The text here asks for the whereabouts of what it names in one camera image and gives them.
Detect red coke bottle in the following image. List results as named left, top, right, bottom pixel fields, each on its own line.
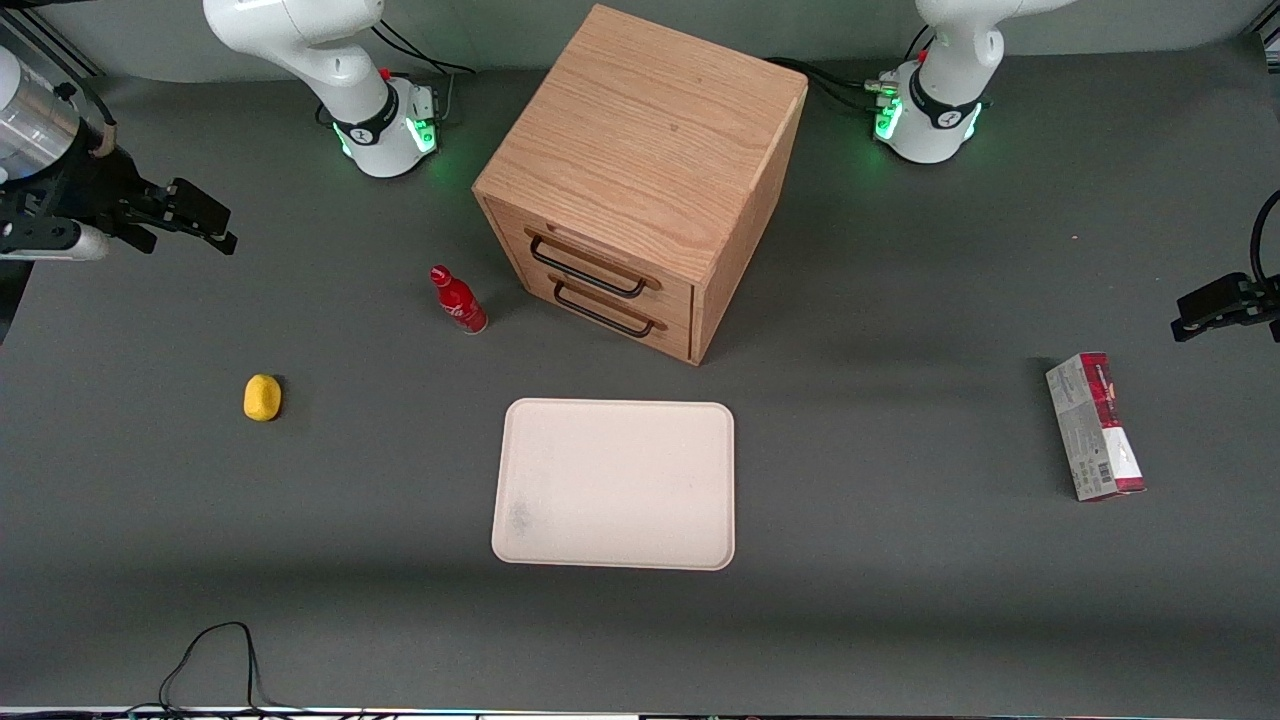
left=430, top=264, right=489, bottom=335

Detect black right arm base cables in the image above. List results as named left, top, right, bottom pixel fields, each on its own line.
left=372, top=18, right=477, bottom=127

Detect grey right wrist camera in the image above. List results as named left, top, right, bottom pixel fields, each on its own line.
left=0, top=221, right=110, bottom=263

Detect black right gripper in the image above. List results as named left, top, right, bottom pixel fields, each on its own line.
left=0, top=148, right=240, bottom=257

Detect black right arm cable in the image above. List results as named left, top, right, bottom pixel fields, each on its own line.
left=58, top=82, right=119, bottom=159

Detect yellow lemon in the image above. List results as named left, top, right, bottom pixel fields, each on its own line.
left=243, top=374, right=283, bottom=423

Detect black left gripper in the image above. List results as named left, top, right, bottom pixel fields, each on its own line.
left=1171, top=274, right=1280, bottom=344

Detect black arm base cables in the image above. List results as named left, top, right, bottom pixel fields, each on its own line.
left=764, top=24, right=933, bottom=113
left=372, top=18, right=477, bottom=127

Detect black metal drawer handle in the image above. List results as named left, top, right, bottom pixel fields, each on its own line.
left=549, top=274, right=668, bottom=339
left=526, top=228, right=663, bottom=300

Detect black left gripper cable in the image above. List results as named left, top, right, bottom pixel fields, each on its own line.
left=1249, top=189, right=1280, bottom=287

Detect aluminium frame rail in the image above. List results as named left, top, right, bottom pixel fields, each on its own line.
left=0, top=8, right=105, bottom=81

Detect beige rectangular tray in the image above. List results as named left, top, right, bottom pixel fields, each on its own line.
left=491, top=398, right=736, bottom=572

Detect black left arm base cables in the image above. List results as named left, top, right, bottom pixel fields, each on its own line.
left=764, top=24, right=933, bottom=113

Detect black looped table cable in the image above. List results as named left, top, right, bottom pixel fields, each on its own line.
left=158, top=621, right=301, bottom=717

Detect oak drawer front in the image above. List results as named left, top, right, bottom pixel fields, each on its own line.
left=484, top=196, right=697, bottom=323
left=498, top=250, right=694, bottom=363

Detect grey and red carton box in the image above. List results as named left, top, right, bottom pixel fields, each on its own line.
left=1045, top=351, right=1147, bottom=503

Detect oak wooden drawer cabinet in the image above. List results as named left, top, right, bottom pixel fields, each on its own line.
left=472, top=3, right=809, bottom=367

